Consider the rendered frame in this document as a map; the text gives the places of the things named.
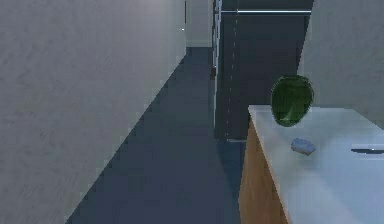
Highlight small grey-blue lump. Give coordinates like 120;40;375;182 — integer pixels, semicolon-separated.
290;137;317;157

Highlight dark grey fridge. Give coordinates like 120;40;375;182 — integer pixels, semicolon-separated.
211;0;315;142

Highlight wooden counter with white top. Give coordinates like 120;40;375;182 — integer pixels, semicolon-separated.
237;104;384;224

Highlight black flat utensil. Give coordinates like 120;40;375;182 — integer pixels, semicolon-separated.
350;147;384;156

